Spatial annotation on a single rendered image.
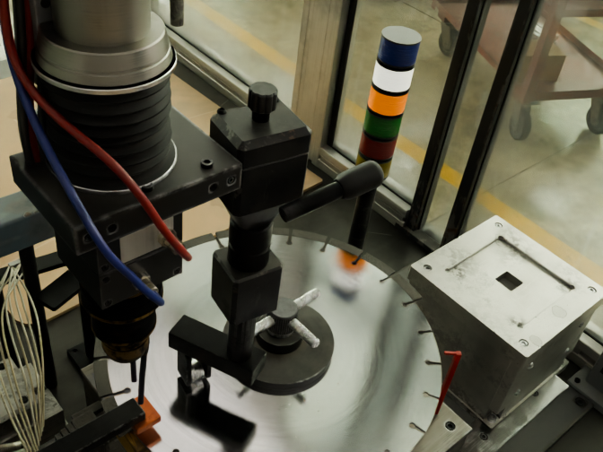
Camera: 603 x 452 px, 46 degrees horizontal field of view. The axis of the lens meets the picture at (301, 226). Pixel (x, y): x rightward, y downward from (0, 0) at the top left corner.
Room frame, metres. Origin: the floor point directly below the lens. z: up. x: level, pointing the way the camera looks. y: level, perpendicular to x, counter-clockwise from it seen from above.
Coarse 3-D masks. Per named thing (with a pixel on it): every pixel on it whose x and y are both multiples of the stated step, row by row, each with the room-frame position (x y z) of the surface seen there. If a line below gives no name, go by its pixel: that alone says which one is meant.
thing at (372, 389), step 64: (192, 256) 0.57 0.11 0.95; (320, 256) 0.60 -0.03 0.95; (384, 320) 0.52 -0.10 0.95; (128, 384) 0.39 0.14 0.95; (192, 384) 0.40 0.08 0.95; (320, 384) 0.42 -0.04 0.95; (384, 384) 0.44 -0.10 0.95; (192, 448) 0.34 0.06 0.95; (256, 448) 0.35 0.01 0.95; (320, 448) 0.36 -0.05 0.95; (384, 448) 0.36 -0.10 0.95
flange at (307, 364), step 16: (256, 320) 0.48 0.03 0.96; (304, 320) 0.49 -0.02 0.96; (320, 320) 0.50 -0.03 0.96; (256, 336) 0.46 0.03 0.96; (272, 336) 0.45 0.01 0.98; (288, 336) 0.46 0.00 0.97; (320, 336) 0.47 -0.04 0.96; (272, 352) 0.44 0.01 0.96; (288, 352) 0.45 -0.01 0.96; (304, 352) 0.45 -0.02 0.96; (320, 352) 0.45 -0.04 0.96; (272, 368) 0.43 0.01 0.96; (288, 368) 0.43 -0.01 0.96; (304, 368) 0.43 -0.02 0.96; (320, 368) 0.44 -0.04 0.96; (256, 384) 0.41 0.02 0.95; (272, 384) 0.41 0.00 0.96; (288, 384) 0.41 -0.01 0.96; (304, 384) 0.42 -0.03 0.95
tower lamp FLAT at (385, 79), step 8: (376, 64) 0.75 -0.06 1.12; (376, 72) 0.75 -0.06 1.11; (384, 72) 0.74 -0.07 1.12; (392, 72) 0.74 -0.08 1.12; (400, 72) 0.74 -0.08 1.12; (408, 72) 0.74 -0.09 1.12; (376, 80) 0.75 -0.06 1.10; (384, 80) 0.74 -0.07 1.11; (392, 80) 0.74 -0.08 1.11; (400, 80) 0.74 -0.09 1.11; (408, 80) 0.74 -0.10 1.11; (384, 88) 0.74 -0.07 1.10; (392, 88) 0.74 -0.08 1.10; (400, 88) 0.74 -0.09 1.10; (408, 88) 0.75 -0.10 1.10
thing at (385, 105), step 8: (376, 88) 0.75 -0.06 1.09; (376, 96) 0.74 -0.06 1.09; (384, 96) 0.74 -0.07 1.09; (392, 96) 0.74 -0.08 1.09; (400, 96) 0.74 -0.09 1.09; (368, 104) 0.75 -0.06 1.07; (376, 104) 0.74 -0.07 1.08; (384, 104) 0.74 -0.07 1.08; (392, 104) 0.74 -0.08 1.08; (400, 104) 0.74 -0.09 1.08; (376, 112) 0.74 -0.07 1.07; (384, 112) 0.74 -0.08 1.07; (392, 112) 0.74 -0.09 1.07; (400, 112) 0.74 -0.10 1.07
